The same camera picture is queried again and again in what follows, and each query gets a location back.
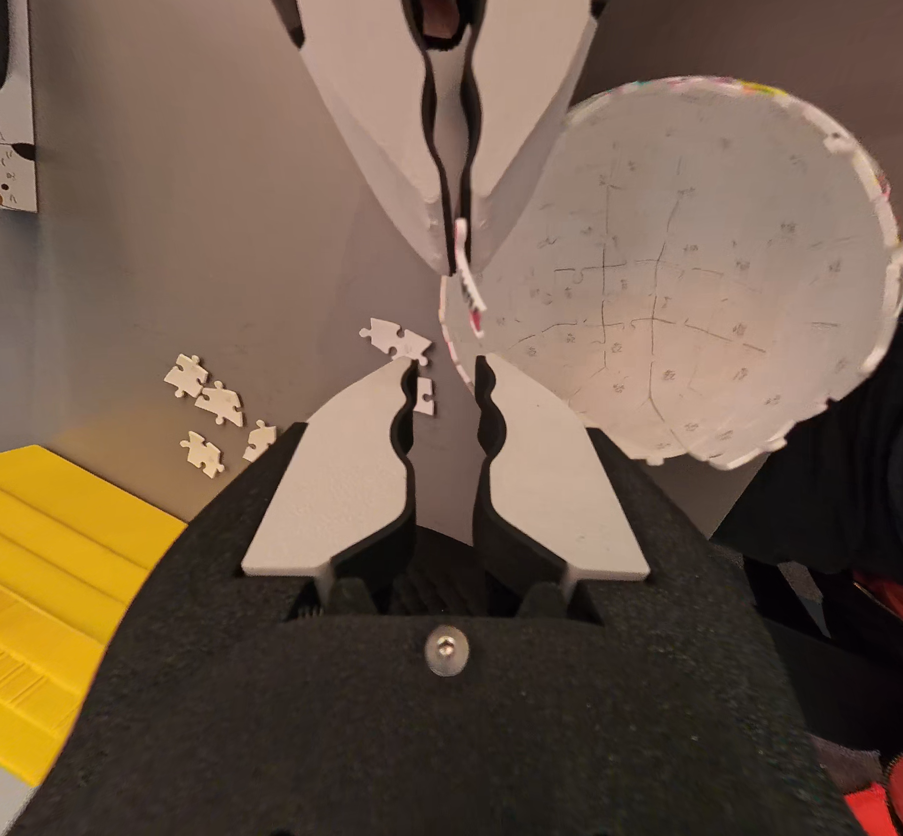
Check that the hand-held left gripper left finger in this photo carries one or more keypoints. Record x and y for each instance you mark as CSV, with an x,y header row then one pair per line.
x,y
331,490

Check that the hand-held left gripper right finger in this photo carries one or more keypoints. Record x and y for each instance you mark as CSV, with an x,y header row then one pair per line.
x,y
557,490

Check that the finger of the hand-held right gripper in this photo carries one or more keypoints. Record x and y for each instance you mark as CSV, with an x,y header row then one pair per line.
x,y
536,39
353,74

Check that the white puzzle pieces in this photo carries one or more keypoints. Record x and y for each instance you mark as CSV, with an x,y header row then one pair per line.
x,y
222,406

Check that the curved white puzzle piece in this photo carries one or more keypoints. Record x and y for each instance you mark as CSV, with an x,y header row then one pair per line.
x,y
467,265

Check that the colourful cartoon puzzle ball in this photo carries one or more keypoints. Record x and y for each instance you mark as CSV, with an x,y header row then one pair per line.
x,y
691,272

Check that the teal puzzle box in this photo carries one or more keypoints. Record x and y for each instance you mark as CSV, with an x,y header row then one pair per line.
x,y
18,145

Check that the yellow plastic bin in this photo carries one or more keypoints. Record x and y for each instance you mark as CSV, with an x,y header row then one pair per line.
x,y
70,568

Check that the person's dark trouser leg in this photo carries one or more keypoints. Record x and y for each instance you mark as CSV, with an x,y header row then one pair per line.
x,y
832,497

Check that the black zippered bag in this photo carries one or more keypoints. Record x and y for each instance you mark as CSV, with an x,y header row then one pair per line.
x,y
825,681

